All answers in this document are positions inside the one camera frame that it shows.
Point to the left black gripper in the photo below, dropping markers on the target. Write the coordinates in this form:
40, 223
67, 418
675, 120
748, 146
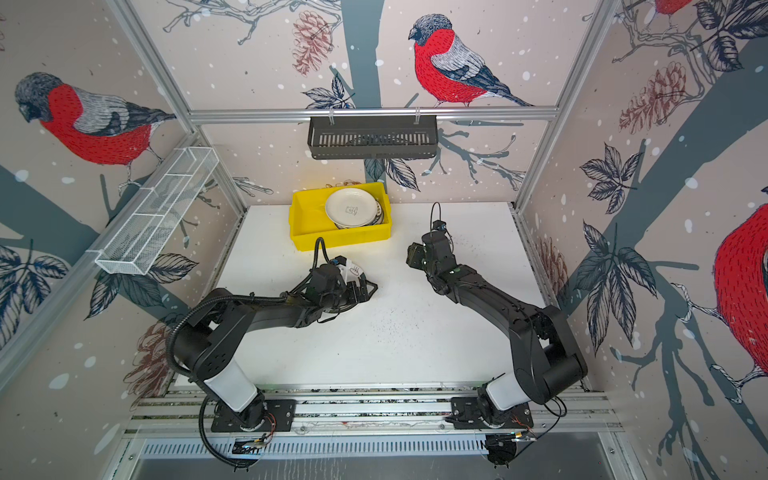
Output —
364, 294

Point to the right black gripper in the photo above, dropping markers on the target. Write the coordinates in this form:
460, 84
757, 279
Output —
416, 254

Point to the plain cream plate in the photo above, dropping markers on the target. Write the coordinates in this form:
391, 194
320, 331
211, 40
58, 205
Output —
351, 206

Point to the green rim Hao Wei plate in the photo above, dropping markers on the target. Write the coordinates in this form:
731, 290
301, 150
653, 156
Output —
375, 221

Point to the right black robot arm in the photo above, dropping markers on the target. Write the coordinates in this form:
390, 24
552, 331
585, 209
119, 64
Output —
546, 358

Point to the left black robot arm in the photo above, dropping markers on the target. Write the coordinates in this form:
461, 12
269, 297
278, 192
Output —
202, 346

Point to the yellow plastic bin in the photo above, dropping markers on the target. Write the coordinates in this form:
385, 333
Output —
308, 220

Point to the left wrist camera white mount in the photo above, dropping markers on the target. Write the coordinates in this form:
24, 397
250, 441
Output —
349, 271

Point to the black hanging wire basket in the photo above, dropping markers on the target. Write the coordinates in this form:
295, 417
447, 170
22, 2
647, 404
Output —
373, 137

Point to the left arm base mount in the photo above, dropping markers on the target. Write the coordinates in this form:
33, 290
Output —
262, 416

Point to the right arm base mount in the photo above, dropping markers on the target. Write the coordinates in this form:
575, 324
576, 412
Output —
474, 413

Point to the white wire mesh shelf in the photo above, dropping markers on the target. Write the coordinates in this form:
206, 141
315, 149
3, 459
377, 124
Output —
137, 243

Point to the aluminium frame rail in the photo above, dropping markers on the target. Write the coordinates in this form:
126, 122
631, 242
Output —
254, 116

